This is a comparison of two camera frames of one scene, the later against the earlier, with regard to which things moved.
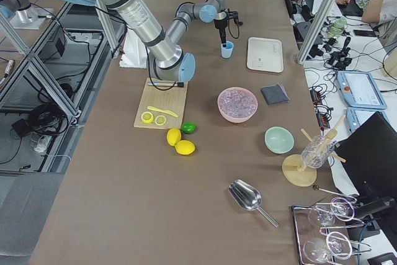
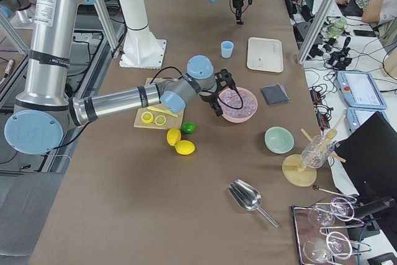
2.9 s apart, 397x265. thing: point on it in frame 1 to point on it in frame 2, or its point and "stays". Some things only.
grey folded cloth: [275, 94] stays
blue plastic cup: [227, 51] stays
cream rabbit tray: [265, 54] stays
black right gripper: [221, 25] to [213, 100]
